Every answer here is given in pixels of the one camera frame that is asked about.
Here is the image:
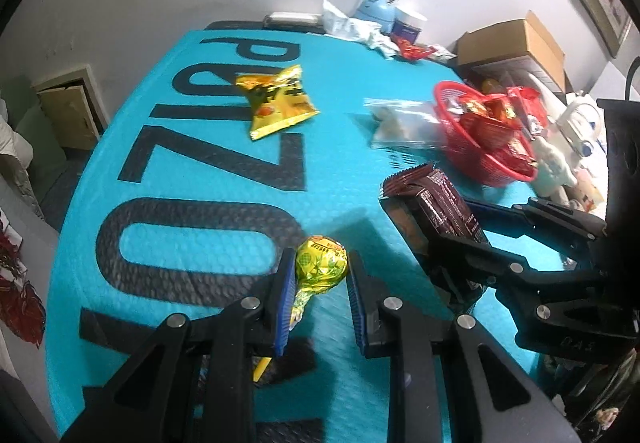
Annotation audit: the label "framed picture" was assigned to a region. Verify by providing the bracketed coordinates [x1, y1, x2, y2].
[574, 0, 633, 58]

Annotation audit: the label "dark cable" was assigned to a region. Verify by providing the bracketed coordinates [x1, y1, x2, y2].
[622, 55, 640, 101]

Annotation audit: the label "dark red snack packet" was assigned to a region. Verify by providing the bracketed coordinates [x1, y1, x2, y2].
[378, 163, 488, 255]

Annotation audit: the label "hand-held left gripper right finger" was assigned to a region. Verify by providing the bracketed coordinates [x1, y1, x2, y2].
[346, 250, 583, 443]

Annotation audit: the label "blue round toy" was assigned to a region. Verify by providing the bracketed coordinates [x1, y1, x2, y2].
[356, 0, 398, 36]

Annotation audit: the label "yellow snack bag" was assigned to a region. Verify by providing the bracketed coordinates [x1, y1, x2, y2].
[235, 64, 321, 142]

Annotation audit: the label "red patterned cloth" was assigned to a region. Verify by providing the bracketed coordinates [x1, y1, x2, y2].
[0, 208, 48, 349]

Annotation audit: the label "wooden wall hatch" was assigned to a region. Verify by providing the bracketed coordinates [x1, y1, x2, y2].
[32, 65, 108, 151]

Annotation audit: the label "white power strip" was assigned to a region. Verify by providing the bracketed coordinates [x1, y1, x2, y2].
[264, 12, 326, 28]

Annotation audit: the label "white cartoon water bottle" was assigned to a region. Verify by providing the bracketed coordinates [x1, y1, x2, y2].
[532, 100, 608, 196]

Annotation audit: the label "red crumpled wrapper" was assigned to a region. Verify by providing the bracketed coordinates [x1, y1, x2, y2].
[392, 35, 436, 61]

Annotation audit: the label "cardboard box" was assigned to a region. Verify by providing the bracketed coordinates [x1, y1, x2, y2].
[452, 10, 568, 91]

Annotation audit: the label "brown snack packet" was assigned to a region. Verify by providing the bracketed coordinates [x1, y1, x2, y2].
[497, 140, 537, 174]

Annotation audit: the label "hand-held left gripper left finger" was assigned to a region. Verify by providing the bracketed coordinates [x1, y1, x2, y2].
[60, 247, 297, 443]

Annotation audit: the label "white crumpled wrapper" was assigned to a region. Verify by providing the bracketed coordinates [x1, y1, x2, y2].
[430, 44, 458, 66]

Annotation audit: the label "white jar with purple label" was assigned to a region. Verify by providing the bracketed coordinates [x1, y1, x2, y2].
[392, 7, 428, 41]

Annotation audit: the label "crumpled white tissues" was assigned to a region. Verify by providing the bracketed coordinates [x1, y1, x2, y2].
[322, 0, 396, 58]

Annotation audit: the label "yellow lollipop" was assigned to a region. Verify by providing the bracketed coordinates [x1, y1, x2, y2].
[252, 235, 349, 384]

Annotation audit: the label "red plastic basket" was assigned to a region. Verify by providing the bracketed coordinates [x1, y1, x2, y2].
[432, 80, 541, 187]

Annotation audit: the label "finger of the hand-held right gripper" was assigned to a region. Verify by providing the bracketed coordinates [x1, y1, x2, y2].
[465, 200, 608, 254]
[425, 233, 608, 359]

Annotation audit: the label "clear plastic snack bag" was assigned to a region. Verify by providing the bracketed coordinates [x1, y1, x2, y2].
[362, 98, 446, 151]

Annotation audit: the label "shiny red bag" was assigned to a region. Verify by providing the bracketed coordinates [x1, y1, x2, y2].
[510, 85, 548, 134]

